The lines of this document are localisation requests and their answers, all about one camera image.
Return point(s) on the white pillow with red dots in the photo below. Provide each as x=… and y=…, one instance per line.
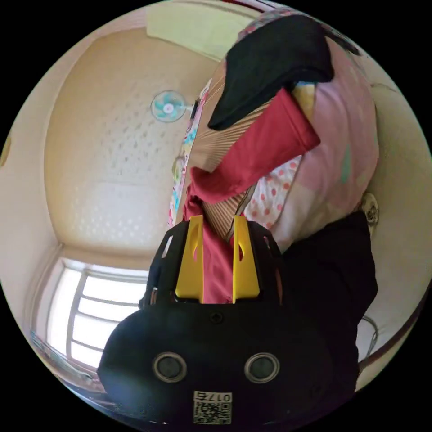
x=273, y=195

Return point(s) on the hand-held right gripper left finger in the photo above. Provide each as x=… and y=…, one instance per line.
x=189, y=263

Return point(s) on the pink patchwork quilt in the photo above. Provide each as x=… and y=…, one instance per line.
x=337, y=152

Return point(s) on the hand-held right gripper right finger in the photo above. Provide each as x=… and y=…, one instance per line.
x=246, y=270

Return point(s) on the wall fan with teal blades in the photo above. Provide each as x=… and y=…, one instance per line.
x=167, y=106

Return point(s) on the red long sleeve shirt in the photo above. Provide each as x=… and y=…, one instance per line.
x=263, y=148

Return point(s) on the window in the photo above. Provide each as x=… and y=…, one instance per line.
x=101, y=314

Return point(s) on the black garment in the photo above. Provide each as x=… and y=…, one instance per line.
x=324, y=287
x=270, y=67

